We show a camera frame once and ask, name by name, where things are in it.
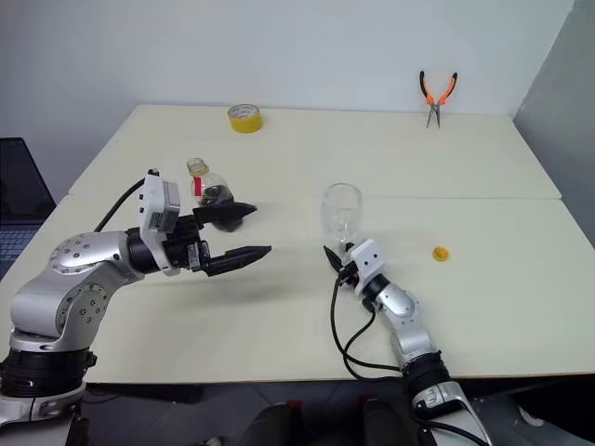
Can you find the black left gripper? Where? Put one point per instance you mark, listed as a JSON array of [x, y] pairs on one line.
[[183, 246]]

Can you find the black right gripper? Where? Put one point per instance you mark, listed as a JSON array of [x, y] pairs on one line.
[[349, 271]]

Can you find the clear wine glass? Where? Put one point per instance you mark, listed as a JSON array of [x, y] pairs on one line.
[[341, 209]]

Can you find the clear plastic bottle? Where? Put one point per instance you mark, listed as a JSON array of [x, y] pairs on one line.
[[211, 186]]

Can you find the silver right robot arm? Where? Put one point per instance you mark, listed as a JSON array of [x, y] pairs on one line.
[[409, 325]]

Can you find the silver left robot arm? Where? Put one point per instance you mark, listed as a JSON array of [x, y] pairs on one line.
[[70, 279]]

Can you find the yellow bottle cap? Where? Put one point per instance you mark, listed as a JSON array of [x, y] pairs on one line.
[[441, 254]]

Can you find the yellow tape roll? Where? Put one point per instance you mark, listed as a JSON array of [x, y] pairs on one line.
[[245, 119]]

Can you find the dark rounded shape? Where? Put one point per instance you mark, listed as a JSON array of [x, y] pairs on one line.
[[283, 425], [383, 423]]

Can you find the dark laptop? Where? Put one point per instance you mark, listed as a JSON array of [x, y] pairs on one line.
[[18, 195]]

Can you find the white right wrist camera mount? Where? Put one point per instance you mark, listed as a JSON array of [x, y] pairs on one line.
[[367, 262]]

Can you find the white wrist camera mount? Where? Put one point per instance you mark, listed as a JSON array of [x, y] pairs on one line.
[[367, 262], [153, 204]]

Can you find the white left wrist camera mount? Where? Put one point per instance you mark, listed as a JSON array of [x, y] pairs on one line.
[[153, 204]]

